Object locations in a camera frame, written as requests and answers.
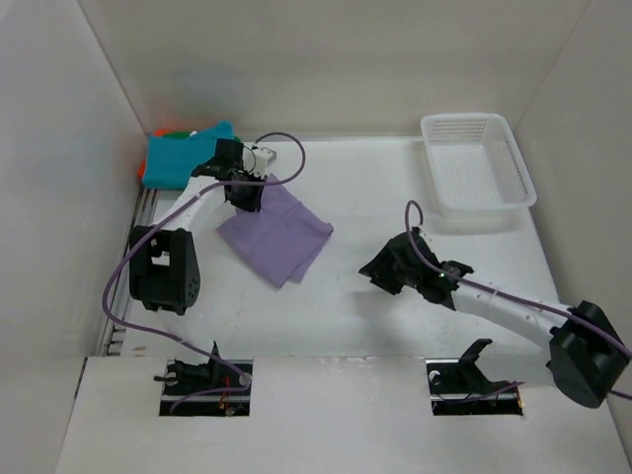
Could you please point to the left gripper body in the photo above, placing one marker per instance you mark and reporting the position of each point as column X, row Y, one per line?
column 245, row 193

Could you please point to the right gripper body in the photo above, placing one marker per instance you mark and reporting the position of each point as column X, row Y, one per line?
column 391, row 270

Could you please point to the lilac t shirt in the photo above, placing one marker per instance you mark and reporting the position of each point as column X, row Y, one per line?
column 280, row 242

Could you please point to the teal t shirt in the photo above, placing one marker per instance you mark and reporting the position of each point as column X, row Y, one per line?
column 171, row 160

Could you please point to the green t shirt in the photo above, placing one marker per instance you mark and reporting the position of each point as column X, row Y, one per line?
column 175, row 134

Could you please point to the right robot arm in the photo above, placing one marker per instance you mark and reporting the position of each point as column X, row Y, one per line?
column 586, row 355

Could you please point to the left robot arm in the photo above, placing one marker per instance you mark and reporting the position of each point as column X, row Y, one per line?
column 164, row 274

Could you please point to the white laundry basket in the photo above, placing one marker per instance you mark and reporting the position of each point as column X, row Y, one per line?
column 476, row 166

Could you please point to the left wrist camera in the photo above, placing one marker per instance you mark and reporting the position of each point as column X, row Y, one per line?
column 262, row 159

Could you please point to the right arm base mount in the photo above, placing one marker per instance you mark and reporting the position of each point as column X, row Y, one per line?
column 458, row 387

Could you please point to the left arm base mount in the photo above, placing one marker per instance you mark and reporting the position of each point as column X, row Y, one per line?
column 208, row 389

